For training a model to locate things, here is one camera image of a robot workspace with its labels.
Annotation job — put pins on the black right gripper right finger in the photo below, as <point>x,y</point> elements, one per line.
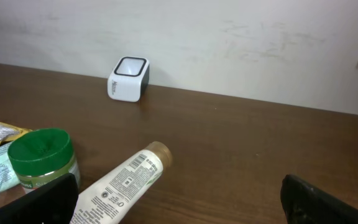
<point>305,203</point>

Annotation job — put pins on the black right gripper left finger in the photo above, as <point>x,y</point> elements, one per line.
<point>52,203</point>

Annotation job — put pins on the green lid jar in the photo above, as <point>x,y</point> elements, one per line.
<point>41,156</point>

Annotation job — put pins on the white cream tube gold cap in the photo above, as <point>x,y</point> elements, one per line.
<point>112,196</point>

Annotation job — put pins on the white barcode scanner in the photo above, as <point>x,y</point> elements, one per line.
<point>129,79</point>

